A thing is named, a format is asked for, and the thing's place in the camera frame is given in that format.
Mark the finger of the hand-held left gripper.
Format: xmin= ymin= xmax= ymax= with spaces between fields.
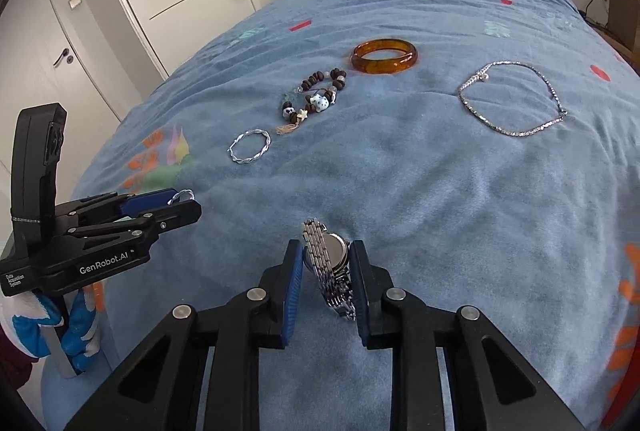
xmin=70 ymin=200 xmax=202 ymax=244
xmin=65 ymin=188 xmax=182 ymax=223

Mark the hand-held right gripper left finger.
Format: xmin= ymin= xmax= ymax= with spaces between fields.
xmin=65 ymin=238 xmax=306 ymax=431

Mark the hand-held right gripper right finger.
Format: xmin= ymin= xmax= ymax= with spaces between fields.
xmin=348 ymin=238 xmax=586 ymax=431

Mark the silver wristwatch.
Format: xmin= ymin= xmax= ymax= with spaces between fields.
xmin=301 ymin=219 xmax=357 ymax=322

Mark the person's left forearm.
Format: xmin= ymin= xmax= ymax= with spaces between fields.
xmin=0 ymin=326 xmax=48 ymax=392

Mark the person's left hand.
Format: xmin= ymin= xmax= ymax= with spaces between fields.
xmin=10 ymin=283 xmax=103 ymax=374

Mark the white door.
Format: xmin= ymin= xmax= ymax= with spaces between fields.
xmin=37 ymin=0 xmax=146 ymax=124

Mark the blue printed blanket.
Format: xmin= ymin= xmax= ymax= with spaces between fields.
xmin=40 ymin=0 xmax=640 ymax=431

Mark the amber bangle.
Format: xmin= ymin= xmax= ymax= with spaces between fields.
xmin=350 ymin=38 xmax=418 ymax=74

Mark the brown beaded bracelet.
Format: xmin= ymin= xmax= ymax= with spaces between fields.
xmin=276 ymin=68 xmax=348 ymax=135

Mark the silver chain necklace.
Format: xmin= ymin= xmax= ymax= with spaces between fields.
xmin=458 ymin=60 xmax=568 ymax=138

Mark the black cable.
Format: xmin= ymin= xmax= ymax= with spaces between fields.
xmin=582 ymin=0 xmax=616 ymax=37

